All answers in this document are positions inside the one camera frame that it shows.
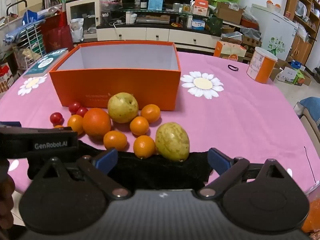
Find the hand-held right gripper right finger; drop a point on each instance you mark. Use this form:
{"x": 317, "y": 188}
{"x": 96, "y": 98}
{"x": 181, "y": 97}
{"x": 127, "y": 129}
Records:
{"x": 220, "y": 161}

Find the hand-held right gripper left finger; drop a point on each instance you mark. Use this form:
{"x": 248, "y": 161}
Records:
{"x": 107, "y": 158}

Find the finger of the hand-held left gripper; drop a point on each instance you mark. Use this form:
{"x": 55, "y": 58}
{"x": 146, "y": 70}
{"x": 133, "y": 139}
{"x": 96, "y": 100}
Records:
{"x": 37, "y": 130}
{"x": 10, "y": 124}

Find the red cherry tomato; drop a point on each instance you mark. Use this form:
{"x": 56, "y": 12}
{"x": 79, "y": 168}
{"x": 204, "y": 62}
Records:
{"x": 83, "y": 111}
{"x": 74, "y": 106}
{"x": 56, "y": 118}

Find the large reddish orange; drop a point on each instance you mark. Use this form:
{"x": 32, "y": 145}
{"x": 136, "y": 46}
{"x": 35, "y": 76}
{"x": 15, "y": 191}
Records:
{"x": 96, "y": 123}

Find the mottled yellow-green pear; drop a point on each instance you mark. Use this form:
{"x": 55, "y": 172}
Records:
{"x": 172, "y": 141}

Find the orange cardboard box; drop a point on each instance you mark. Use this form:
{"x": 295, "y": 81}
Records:
{"x": 82, "y": 85}

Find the person's left hand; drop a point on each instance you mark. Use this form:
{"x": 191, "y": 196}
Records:
{"x": 6, "y": 200}

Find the pink daisy tablecloth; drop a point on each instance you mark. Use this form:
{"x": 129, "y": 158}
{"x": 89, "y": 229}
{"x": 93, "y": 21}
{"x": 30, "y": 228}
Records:
{"x": 237, "y": 120}

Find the red and white carton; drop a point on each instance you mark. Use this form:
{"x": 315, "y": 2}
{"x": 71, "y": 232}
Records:
{"x": 6, "y": 77}

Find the black cloth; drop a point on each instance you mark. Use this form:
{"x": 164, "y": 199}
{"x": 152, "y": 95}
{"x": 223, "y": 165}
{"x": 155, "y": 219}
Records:
{"x": 160, "y": 172}

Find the teal paperback book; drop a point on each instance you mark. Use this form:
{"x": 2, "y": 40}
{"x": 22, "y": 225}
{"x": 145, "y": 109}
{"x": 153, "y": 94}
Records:
{"x": 45, "y": 63}

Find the metal shopping trolley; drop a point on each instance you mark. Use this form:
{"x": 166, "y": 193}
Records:
{"x": 30, "y": 40}

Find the dark red paper bag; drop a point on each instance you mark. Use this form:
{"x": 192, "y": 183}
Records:
{"x": 60, "y": 41}

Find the orange and white canister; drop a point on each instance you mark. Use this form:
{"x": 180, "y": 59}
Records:
{"x": 261, "y": 65}

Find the orange plastic bag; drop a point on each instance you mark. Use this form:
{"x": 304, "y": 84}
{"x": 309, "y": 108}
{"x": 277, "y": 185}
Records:
{"x": 312, "y": 212}

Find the blue cushion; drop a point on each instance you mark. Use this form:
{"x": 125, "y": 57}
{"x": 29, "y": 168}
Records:
{"x": 311, "y": 107}

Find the brown cardboard box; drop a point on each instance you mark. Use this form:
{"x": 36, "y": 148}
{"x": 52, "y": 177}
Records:
{"x": 276, "y": 71}

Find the white plastic pouch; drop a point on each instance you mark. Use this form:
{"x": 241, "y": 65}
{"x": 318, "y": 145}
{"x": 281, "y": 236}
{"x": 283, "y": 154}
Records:
{"x": 77, "y": 31}

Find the blue bag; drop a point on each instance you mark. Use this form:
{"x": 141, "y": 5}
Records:
{"x": 32, "y": 17}

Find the orange and white gift bag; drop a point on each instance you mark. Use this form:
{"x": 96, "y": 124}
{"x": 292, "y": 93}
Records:
{"x": 228, "y": 51}

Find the bright red paper bag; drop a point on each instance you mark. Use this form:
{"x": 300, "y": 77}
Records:
{"x": 52, "y": 20}

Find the white glass-door cabinet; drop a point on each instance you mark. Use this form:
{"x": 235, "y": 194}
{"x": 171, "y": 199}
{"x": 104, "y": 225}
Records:
{"x": 82, "y": 15}

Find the clear plastic bin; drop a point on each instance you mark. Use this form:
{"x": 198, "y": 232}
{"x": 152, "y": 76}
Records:
{"x": 232, "y": 37}

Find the white and black TV stand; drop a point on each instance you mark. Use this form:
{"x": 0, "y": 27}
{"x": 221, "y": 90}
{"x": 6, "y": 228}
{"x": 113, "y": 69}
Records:
{"x": 157, "y": 33}

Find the dark green bag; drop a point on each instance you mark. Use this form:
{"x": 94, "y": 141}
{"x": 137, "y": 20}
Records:
{"x": 214, "y": 26}

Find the white small fridge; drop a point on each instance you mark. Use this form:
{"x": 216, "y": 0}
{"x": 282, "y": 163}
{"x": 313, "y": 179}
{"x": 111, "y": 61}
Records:
{"x": 272, "y": 35}

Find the blue and white mask box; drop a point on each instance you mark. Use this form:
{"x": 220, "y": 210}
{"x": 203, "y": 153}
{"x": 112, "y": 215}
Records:
{"x": 198, "y": 25}

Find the silver media player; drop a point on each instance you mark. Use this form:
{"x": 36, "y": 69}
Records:
{"x": 152, "y": 20}

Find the open cardboard box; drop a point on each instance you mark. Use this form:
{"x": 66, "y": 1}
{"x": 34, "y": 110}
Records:
{"x": 230, "y": 13}

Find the orange and white medicine box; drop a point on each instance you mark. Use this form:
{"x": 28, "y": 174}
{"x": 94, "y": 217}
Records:
{"x": 200, "y": 7}

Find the white bowl with oranges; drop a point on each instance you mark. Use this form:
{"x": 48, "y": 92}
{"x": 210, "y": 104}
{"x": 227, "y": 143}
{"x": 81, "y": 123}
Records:
{"x": 273, "y": 8}

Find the blue brochure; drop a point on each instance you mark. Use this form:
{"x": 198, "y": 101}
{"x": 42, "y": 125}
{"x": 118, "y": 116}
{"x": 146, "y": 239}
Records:
{"x": 156, "y": 1}

